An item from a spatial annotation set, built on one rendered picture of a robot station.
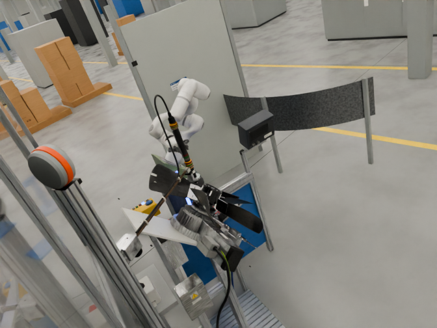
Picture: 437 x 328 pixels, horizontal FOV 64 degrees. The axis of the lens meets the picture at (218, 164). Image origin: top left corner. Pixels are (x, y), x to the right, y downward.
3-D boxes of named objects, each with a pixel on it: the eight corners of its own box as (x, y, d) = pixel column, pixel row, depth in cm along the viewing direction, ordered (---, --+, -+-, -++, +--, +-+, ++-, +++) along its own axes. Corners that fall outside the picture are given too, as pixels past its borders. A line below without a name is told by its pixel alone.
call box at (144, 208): (141, 227, 232) (134, 215, 227) (136, 220, 240) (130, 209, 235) (162, 215, 237) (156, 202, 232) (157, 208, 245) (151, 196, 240)
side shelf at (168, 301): (139, 332, 181) (137, 328, 179) (119, 289, 210) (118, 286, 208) (179, 303, 189) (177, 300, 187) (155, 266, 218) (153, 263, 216)
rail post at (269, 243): (270, 251, 312) (250, 181, 273) (267, 248, 315) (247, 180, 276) (274, 248, 313) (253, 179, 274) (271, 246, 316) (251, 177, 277)
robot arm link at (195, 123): (174, 138, 280) (185, 110, 278) (195, 147, 279) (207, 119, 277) (171, 138, 268) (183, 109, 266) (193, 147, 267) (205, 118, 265)
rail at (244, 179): (153, 243, 245) (149, 235, 241) (151, 240, 248) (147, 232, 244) (253, 179, 274) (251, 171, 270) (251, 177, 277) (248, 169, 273)
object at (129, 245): (131, 265, 150) (122, 251, 146) (118, 263, 154) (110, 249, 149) (143, 246, 158) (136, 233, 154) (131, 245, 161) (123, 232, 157)
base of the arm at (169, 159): (157, 156, 279) (166, 135, 277) (178, 163, 288) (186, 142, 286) (163, 162, 262) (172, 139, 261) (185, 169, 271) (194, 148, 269)
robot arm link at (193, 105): (190, 132, 274) (172, 124, 275) (196, 120, 280) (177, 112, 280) (197, 93, 230) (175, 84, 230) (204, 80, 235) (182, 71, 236)
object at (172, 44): (185, 196, 422) (104, 6, 311) (183, 195, 426) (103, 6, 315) (263, 150, 461) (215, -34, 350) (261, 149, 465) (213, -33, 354)
